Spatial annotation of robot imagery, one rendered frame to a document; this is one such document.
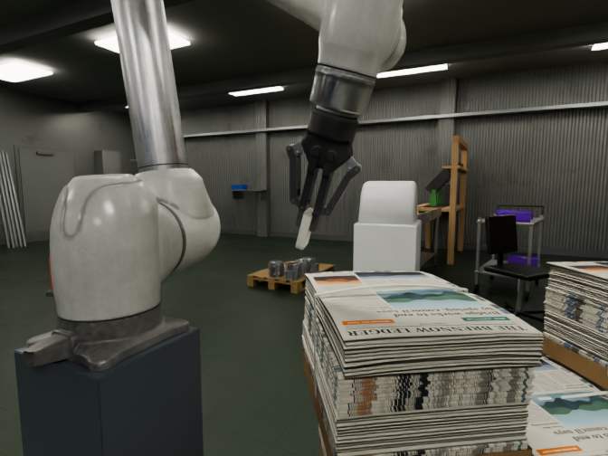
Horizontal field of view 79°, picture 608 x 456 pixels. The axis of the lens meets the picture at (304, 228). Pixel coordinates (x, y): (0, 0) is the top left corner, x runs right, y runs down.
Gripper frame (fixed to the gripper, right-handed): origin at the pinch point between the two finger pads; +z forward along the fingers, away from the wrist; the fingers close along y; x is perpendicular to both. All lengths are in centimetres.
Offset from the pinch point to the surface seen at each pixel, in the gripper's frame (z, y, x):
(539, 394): 24, -53, -15
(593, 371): 19, -64, -23
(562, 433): 21, -53, -2
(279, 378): 162, 20, -125
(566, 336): 17, -60, -31
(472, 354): 4.0, -29.2, 11.9
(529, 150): 20, -211, -736
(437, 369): 6.9, -25.5, 14.1
